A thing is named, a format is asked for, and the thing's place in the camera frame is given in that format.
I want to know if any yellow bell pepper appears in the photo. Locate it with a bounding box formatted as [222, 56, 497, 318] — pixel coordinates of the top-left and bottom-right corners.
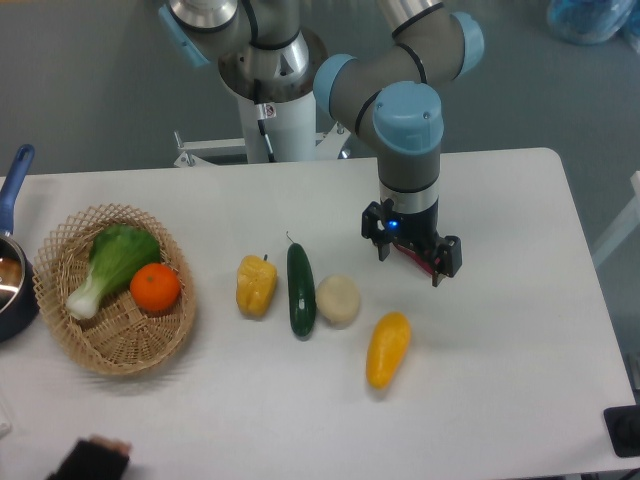
[236, 255, 278, 318]

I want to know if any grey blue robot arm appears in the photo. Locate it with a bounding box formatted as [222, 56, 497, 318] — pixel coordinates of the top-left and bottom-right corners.
[159, 1, 484, 283]

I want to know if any orange fruit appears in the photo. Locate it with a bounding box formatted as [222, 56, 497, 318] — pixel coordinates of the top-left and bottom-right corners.
[129, 263, 181, 312]

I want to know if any blue plastic bag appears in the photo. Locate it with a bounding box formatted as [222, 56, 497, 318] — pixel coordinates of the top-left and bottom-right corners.
[546, 1, 639, 54]

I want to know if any hand in black glove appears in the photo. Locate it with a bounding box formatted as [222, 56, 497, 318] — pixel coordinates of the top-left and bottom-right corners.
[47, 435, 132, 480]

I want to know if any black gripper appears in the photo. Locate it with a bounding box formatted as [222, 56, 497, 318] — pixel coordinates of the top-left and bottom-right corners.
[361, 199, 462, 287]

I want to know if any woven wicker basket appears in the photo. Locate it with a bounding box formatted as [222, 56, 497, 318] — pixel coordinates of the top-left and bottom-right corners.
[33, 204, 196, 376]

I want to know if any yellow mango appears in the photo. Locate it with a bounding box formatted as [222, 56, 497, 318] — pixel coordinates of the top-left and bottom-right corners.
[366, 312, 412, 390]

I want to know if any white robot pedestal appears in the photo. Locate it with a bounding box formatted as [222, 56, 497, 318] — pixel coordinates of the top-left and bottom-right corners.
[173, 27, 351, 169]

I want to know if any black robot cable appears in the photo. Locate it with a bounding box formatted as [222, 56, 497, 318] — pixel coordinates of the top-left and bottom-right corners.
[239, 0, 278, 163]

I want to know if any green bok choy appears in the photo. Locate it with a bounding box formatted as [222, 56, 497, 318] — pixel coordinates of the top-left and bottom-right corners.
[65, 224, 161, 320]

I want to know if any blue saucepan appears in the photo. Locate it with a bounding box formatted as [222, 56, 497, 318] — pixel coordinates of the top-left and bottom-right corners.
[1, 144, 39, 342]

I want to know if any pale round potato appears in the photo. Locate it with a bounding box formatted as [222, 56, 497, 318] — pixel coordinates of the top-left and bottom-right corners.
[316, 275, 361, 328]

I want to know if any white frame at right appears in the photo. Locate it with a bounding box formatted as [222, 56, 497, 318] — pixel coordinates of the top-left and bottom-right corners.
[591, 171, 639, 269]

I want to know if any black device at edge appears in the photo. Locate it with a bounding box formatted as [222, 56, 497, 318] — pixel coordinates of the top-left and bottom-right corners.
[603, 405, 640, 458]

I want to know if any dark green cucumber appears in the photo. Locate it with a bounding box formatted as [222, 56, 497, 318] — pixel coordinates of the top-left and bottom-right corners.
[286, 232, 317, 340]

